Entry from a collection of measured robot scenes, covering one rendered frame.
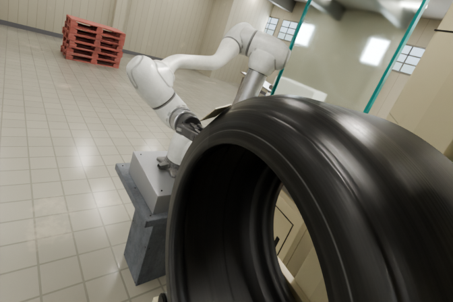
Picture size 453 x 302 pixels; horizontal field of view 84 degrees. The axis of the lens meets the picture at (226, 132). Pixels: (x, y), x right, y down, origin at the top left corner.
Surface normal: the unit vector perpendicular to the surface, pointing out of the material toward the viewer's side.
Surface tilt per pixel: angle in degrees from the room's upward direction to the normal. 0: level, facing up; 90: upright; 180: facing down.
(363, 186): 47
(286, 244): 90
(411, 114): 90
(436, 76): 90
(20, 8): 90
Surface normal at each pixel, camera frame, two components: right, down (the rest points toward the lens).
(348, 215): -0.73, -0.21
